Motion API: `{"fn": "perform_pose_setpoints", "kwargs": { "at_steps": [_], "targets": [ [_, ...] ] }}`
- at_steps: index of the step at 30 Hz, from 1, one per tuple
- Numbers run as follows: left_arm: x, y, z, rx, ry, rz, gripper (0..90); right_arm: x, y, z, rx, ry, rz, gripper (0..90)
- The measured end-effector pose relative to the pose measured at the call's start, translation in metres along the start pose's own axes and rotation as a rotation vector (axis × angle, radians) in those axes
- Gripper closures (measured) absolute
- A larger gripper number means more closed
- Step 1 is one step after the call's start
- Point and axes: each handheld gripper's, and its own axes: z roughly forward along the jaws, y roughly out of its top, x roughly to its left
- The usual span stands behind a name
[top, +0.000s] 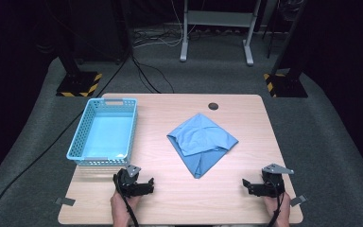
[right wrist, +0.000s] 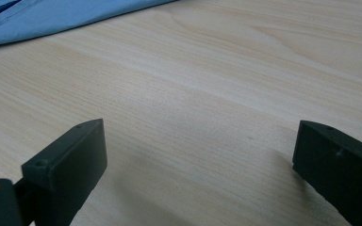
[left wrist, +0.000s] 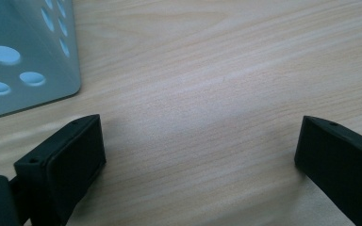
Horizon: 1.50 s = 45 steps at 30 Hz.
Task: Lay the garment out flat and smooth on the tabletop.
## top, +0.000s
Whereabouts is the left hand-held gripper black cable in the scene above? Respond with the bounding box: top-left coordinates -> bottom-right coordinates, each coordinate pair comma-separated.
112,173 -> 140,227

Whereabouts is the white metal stand frame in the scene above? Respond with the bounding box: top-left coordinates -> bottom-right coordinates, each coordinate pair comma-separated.
179,0 -> 262,66

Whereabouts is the grey tab on table edge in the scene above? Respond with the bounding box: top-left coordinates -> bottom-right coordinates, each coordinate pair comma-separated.
55,197 -> 77,207
288,194 -> 309,208

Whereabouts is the light blue plastic basket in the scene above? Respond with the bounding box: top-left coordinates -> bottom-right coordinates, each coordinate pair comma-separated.
65,97 -> 139,167

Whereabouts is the person's right hand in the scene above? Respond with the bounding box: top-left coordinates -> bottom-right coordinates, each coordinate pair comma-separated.
263,192 -> 291,227

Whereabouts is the person's left hand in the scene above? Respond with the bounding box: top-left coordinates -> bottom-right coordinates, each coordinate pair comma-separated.
110,190 -> 141,227

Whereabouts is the black stand with striped base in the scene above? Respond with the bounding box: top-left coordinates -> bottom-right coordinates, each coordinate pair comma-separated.
263,0 -> 309,98
56,0 -> 103,98

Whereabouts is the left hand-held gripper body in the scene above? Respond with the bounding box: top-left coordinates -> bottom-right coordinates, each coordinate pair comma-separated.
112,164 -> 142,199

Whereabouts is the thin black floor cable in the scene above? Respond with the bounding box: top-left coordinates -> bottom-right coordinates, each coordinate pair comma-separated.
130,56 -> 176,95

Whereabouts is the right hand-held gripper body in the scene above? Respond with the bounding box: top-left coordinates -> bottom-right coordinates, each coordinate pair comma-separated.
262,163 -> 295,199

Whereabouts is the long black floor cable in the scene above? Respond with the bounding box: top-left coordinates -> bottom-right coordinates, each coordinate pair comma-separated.
0,55 -> 132,227

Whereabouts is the light blue short-sleeved shirt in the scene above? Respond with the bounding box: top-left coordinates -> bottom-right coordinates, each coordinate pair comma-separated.
166,113 -> 239,180

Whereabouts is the tangle of floor cables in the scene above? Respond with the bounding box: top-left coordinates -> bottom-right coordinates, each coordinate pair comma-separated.
132,27 -> 184,49

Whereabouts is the hand-held gripper black cable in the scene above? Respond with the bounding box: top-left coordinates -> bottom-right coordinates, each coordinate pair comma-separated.
112,173 -> 140,227
267,181 -> 286,227

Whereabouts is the black tripod stand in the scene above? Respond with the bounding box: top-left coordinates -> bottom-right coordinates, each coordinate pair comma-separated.
262,0 -> 297,60

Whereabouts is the right hand-held gripper black cable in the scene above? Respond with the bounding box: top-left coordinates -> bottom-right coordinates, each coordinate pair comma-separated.
267,181 -> 286,227

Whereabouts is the dark cabinet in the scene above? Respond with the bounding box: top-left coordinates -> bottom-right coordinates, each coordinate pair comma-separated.
72,0 -> 132,64

